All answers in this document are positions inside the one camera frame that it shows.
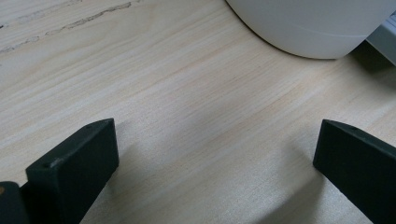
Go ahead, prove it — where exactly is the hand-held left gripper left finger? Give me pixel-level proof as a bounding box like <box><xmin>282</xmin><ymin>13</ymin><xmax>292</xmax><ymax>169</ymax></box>
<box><xmin>20</xmin><ymin>118</ymin><xmax>120</xmax><ymax>224</ymax></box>

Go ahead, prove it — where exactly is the grey flat box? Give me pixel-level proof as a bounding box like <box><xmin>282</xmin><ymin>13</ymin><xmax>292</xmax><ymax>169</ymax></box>
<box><xmin>365</xmin><ymin>11</ymin><xmax>396</xmax><ymax>67</ymax></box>

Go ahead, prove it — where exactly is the white round container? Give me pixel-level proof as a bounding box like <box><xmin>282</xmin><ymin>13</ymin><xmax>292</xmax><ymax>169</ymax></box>
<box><xmin>225</xmin><ymin>0</ymin><xmax>396</xmax><ymax>60</ymax></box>

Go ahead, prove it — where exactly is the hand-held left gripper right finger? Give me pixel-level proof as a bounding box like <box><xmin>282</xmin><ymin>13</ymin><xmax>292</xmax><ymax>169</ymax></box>
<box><xmin>312</xmin><ymin>119</ymin><xmax>396</xmax><ymax>224</ymax></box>

